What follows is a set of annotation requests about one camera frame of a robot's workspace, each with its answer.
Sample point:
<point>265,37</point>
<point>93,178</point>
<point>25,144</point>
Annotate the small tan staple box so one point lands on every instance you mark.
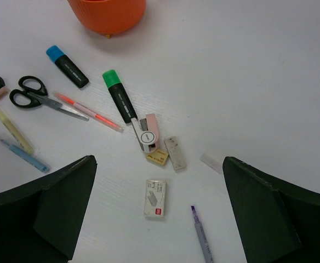
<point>158,157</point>

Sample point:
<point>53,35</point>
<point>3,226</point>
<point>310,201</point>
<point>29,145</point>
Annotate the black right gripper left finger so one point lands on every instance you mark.
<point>40,221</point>

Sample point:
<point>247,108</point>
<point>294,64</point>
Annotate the blue cap black highlighter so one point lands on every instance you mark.
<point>67,66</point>

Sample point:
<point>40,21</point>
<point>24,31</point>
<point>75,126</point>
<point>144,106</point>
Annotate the clear pen cap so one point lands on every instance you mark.
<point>211,162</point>

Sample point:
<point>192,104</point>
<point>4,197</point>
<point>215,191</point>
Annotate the orange round pen holder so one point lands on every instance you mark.
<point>108,17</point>

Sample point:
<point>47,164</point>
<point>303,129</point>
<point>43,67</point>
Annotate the yellow slim highlighter pen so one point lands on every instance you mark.
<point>17,135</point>

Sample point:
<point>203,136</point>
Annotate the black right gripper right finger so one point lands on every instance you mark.
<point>277,221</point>

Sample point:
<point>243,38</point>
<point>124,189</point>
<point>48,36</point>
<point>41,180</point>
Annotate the purple slim highlighter pen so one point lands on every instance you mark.
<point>202,237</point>

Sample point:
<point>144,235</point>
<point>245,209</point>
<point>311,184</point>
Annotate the blue slim highlighter pen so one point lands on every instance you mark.
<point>25,156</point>

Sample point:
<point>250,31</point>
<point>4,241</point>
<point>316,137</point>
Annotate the dirty white eraser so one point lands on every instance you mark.
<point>175,152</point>

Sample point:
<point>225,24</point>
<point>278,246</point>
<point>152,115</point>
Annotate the white staple box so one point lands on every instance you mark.
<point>154,206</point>

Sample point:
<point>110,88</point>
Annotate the green cap black highlighter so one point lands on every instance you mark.
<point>119,95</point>

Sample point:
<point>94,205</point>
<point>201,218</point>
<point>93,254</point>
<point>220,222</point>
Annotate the black handled scissors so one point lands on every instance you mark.
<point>39,97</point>

